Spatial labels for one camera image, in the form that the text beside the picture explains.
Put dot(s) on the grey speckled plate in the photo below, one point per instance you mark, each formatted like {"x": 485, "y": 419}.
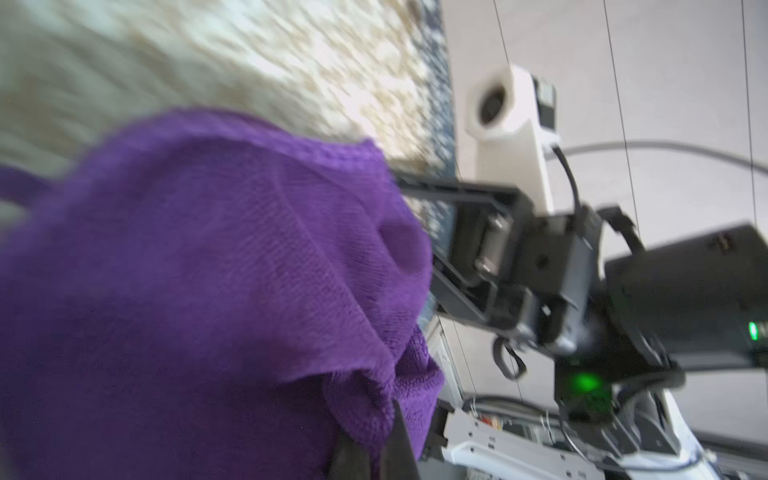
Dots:
{"x": 72, "y": 71}

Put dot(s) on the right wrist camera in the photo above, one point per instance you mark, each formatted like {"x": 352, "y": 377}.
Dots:
{"x": 512, "y": 117}

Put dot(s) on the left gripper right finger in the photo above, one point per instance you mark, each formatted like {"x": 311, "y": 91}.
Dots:
{"x": 397, "y": 460}

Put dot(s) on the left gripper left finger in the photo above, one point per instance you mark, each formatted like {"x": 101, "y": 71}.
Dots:
{"x": 350, "y": 460}

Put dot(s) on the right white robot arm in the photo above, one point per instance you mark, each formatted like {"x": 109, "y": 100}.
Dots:
{"x": 623, "y": 324}

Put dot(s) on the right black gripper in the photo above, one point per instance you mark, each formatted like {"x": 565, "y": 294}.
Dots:
{"x": 521, "y": 275}

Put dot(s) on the purple cloth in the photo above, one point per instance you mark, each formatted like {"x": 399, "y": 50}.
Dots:
{"x": 207, "y": 296}

